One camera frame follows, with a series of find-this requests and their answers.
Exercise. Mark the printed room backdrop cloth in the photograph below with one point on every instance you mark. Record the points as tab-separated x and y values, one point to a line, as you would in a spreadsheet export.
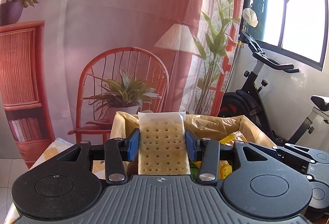
54	52

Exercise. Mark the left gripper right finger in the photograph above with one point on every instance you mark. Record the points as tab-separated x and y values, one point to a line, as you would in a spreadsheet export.
206	151

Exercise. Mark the cracker pack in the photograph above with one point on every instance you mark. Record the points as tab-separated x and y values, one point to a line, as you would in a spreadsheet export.
162	144

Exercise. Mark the window with dark frame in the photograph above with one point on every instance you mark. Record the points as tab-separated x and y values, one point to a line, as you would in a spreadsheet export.
297	29

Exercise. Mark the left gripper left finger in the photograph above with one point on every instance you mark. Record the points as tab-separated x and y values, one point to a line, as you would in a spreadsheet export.
117	151

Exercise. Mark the taped cardboard box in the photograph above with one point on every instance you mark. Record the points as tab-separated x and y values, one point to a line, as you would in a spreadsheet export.
202	126

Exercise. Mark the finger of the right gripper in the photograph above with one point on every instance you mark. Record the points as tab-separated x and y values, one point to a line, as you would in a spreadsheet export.
269	151

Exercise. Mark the yellow corn snack bag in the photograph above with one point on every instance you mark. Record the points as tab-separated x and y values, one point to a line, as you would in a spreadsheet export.
230	139

